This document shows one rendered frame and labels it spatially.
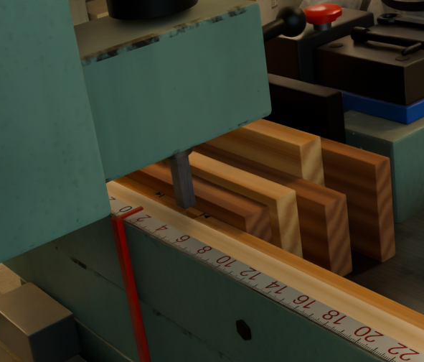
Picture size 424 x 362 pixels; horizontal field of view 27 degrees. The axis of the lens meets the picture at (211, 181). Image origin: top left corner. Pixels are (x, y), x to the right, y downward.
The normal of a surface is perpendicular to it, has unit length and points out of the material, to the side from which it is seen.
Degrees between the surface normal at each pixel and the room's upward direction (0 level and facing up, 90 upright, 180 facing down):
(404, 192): 90
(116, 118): 90
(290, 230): 90
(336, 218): 90
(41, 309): 0
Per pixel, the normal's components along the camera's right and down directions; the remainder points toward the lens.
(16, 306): -0.14, -0.90
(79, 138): 0.60, 0.25
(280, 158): -0.79, 0.35
